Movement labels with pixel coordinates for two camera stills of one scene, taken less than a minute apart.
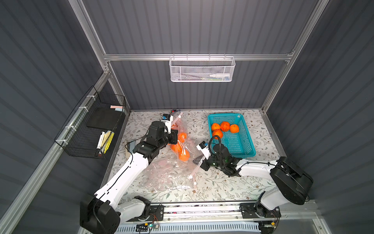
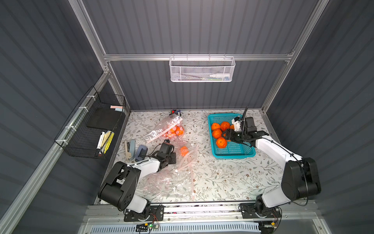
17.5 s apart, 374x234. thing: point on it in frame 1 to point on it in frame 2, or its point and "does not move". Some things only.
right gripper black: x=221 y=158 to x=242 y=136
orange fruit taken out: x=225 y=126 does not move
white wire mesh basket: x=198 y=69 does not move
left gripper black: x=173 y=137 to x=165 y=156
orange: x=217 y=132 does not move
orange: x=215 y=126 does not move
